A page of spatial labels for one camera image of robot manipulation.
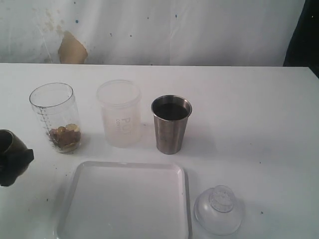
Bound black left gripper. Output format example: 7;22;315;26
0;149;34;187

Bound coins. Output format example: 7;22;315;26
48;123;81;153

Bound clear graduated shaker cup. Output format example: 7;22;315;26
29;83;81;153

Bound stainless steel tumbler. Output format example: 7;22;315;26
151;95;192;155

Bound clear shaker strainer lid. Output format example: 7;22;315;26
193;185;243;236

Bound brown wooden cup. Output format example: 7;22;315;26
0;129;27;155

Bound white plastic tray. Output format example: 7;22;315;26
53;161;191;239

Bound frosted plastic container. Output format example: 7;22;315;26
96;79;141;148

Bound dark object right background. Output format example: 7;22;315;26
284;0;319;70

